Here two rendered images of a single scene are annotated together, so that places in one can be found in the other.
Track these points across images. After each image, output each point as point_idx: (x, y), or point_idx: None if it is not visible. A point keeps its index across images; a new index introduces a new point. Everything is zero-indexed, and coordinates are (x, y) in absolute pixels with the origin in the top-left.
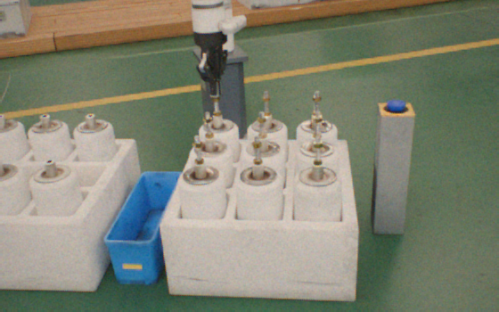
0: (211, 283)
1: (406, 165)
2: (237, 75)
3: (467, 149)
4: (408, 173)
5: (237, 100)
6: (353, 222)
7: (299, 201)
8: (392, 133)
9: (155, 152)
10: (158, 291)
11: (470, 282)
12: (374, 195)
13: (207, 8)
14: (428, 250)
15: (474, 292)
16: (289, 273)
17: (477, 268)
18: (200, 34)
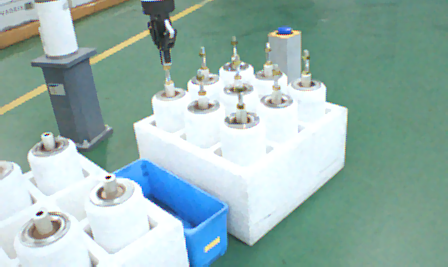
0: (277, 211)
1: (299, 71)
2: (91, 69)
3: None
4: (300, 77)
5: (95, 94)
6: (337, 106)
7: (308, 106)
8: (292, 49)
9: None
10: (238, 251)
11: (361, 125)
12: None
13: None
14: None
15: (370, 128)
16: (318, 167)
17: (353, 119)
18: (161, 1)
